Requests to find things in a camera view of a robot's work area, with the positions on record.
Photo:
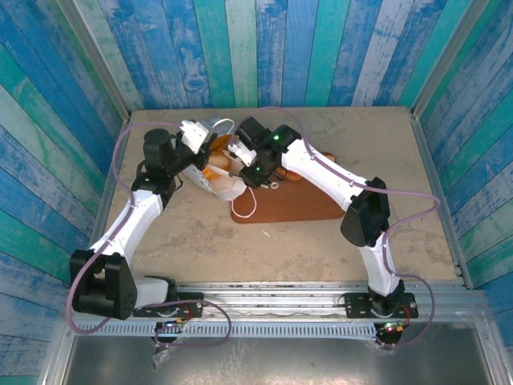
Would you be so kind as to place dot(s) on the pale braided fake bread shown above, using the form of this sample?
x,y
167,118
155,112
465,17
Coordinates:
x,y
328,155

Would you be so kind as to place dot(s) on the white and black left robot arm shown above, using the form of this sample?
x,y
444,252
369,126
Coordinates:
x,y
132,224

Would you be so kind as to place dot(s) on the brown flaky fake pastry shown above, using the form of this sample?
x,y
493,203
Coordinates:
x,y
294,175

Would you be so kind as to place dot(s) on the white paper bag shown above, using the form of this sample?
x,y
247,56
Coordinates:
x,y
226,188

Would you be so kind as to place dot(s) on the aluminium mounting rail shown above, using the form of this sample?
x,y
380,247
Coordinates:
x,y
272,298

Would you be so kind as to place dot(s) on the grey metal base panel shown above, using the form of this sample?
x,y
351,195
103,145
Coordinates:
x,y
280,361

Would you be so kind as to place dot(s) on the clear plastic scrap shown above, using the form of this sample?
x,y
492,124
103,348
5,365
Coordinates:
x,y
160,357

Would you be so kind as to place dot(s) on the brown plastic tray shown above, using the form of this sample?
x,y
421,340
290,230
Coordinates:
x,y
288,204

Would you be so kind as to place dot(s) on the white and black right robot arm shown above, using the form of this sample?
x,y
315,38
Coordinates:
x,y
320,172

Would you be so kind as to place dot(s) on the aluminium frame post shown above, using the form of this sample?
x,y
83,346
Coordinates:
x,y
443,60
97,60

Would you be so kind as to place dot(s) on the small LED circuit board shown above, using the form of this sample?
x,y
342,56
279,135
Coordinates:
x,y
390,328
172,322

